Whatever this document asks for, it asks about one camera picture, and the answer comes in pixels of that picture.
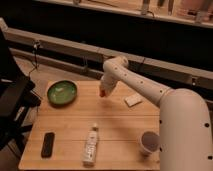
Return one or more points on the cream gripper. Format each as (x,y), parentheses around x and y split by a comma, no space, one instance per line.
(107,83)

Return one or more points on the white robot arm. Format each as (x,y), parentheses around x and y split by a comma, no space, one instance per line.
(185,131)

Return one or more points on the white sponge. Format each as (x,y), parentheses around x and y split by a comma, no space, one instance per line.
(133,100)

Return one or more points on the green bowl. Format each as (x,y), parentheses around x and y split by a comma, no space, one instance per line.
(62,93)

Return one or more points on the white paper cup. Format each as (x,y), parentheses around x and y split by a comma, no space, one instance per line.
(149,143)

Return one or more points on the white plastic bottle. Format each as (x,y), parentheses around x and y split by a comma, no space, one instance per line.
(89,155)

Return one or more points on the black remote control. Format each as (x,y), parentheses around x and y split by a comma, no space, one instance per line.
(47,146)

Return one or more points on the black chair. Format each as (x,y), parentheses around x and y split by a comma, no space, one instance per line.
(16,98)

